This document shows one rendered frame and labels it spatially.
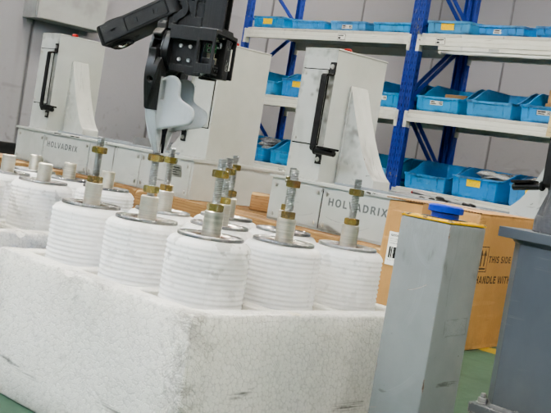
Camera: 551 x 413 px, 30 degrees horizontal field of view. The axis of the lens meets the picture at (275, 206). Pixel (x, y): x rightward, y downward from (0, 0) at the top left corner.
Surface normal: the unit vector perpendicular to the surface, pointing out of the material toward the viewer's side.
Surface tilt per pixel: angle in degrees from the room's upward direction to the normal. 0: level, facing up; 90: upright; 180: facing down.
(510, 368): 90
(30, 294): 90
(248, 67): 90
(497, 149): 90
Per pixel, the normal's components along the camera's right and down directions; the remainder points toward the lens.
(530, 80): -0.72, -0.08
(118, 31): -0.31, 0.04
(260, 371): 0.69, 0.15
